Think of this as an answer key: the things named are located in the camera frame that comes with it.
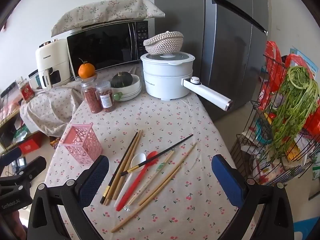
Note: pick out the grey refrigerator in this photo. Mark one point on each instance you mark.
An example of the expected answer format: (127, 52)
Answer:
(225, 55)

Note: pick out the tall jar of red berries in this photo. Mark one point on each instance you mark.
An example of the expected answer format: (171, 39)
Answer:
(92, 97)

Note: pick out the cherry print tablecloth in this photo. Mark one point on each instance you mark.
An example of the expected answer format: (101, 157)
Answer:
(162, 120)

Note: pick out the red plastic bag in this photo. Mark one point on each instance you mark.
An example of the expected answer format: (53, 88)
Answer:
(297, 59)
(272, 55)

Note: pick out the short jar of red berries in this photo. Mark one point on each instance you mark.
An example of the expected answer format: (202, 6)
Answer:
(106, 98)

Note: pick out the blue wall notice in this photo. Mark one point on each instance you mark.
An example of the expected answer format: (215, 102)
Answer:
(313, 67)

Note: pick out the stack of white plates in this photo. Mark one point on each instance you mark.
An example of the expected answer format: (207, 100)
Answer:
(132, 90)

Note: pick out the black microwave oven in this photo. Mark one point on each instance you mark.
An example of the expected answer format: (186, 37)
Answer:
(100, 45)

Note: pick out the black chopstick with gold band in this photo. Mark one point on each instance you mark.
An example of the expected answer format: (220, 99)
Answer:
(119, 167)
(160, 152)

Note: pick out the brown wooden chopstick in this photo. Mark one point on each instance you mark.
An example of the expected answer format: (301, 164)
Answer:
(127, 166)
(130, 165)
(124, 167)

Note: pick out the floral microwave cover cloth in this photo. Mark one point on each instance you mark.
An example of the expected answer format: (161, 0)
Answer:
(105, 12)

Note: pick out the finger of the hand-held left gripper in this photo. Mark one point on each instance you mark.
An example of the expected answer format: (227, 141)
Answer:
(10, 156)
(32, 167)

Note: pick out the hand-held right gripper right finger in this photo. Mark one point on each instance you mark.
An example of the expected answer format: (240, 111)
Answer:
(226, 180)

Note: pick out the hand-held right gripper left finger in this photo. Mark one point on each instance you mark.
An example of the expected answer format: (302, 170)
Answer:
(96, 177)

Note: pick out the red plastic spoon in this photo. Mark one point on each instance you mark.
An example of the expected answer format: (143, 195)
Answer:
(133, 187)

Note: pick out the red gift box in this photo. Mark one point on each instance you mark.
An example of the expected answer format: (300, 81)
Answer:
(31, 145)

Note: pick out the pink perforated utensil holder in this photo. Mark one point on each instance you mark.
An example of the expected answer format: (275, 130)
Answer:
(82, 145)

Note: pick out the white electric cooking pot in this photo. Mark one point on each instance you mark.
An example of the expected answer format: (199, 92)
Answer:
(165, 80)

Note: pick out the disposable chopsticks pair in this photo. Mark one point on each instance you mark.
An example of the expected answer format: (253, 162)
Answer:
(152, 177)

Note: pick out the white plastic spoon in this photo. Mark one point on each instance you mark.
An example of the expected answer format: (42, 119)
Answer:
(138, 159)

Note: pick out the small green object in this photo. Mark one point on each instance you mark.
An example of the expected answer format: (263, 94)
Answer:
(117, 96)

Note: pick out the green squash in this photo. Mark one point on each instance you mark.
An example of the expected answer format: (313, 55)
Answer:
(122, 80)

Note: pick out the pale bamboo chopstick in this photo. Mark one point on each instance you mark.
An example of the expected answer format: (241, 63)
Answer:
(185, 155)
(140, 204)

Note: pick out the white air fryer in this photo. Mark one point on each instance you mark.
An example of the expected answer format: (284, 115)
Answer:
(52, 55)

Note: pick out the orange fruit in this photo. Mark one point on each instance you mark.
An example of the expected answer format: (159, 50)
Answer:
(86, 70)

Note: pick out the teal snack packet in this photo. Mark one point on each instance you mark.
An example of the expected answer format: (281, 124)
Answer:
(262, 130)

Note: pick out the draped floral cloth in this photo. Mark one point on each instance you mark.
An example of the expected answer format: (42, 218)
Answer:
(50, 110)

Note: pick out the bunch of green vegetables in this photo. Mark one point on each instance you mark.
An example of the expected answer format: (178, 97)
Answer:
(295, 97)

